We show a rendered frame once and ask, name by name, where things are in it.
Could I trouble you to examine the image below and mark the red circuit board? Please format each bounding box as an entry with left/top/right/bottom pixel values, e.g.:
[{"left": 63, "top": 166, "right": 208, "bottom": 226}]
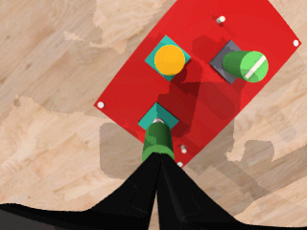
[{"left": 93, "top": 0, "right": 302, "bottom": 168}]

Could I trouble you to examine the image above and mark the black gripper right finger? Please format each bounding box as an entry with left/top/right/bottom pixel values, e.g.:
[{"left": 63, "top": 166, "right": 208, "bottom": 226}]
[{"left": 156, "top": 153, "right": 307, "bottom": 230}]

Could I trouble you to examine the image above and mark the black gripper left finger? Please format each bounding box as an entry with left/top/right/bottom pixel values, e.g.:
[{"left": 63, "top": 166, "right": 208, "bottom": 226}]
[{"left": 0, "top": 152, "right": 161, "bottom": 230}]

